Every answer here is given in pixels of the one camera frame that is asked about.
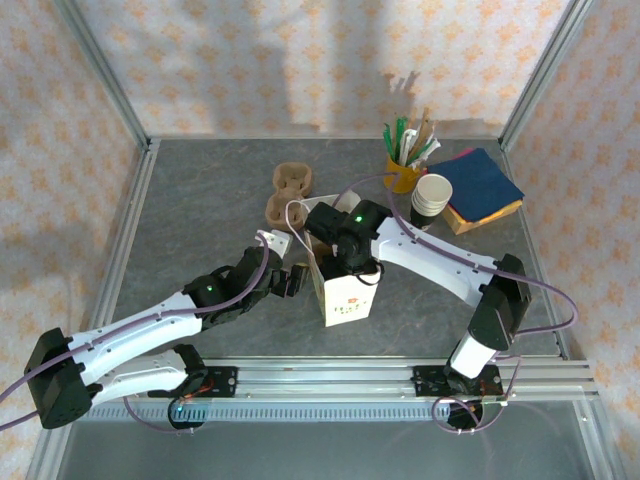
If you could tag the yellow paper napkin stack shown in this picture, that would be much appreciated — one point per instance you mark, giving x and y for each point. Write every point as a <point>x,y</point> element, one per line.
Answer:
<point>462,222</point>

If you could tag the white floral paper bag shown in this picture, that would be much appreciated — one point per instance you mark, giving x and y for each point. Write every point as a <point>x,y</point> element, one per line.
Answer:
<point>345,305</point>

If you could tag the brown pulp cup carrier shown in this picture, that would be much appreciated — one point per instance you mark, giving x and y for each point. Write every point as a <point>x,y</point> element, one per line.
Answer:
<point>292,180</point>

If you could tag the stack of white paper cups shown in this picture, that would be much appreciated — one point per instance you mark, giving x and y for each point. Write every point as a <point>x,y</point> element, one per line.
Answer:
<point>432,192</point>

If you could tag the yellow straw holder cup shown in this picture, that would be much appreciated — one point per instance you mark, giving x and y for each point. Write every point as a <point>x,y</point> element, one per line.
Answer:
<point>407,180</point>

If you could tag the green wrapped straw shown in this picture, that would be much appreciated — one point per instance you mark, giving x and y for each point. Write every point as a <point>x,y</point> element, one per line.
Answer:
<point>390,142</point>
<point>401,135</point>

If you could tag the grey metal lower shelf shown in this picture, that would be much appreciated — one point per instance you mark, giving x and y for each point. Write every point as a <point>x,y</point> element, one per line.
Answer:
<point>320,450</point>

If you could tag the brown wooden stirrer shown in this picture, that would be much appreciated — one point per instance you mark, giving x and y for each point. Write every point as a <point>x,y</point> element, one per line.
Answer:
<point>425,127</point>
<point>414,120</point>

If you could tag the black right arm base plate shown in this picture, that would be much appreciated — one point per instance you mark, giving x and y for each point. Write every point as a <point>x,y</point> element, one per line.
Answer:
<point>425,382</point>

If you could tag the aluminium frame rail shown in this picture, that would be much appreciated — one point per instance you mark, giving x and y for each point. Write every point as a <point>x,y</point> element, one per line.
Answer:
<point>527,225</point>
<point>131,215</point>

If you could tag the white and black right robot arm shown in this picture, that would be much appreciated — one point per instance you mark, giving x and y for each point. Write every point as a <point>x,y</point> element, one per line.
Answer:
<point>430,255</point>

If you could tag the white wrapped straw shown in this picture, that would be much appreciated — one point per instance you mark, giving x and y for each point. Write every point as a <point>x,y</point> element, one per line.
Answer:
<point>427,148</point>
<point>411,142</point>

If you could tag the stack of coloured napkins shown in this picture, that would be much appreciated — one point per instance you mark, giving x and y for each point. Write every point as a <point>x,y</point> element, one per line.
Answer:
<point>490,182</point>

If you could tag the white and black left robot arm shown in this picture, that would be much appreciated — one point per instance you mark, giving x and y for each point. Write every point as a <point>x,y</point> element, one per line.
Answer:
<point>140,330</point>

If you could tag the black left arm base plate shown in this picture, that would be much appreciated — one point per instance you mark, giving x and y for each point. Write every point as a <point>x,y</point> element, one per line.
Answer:
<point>225,382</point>

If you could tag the wide aluminium mounting rail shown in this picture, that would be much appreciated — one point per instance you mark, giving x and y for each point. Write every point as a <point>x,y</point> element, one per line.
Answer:
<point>325,380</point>

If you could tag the aluminium frame post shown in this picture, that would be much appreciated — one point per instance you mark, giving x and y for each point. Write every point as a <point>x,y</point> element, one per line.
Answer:
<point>544,75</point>
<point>109,80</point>

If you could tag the pink paper napkin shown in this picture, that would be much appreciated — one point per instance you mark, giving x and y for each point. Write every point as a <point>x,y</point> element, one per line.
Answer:
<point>468,151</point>

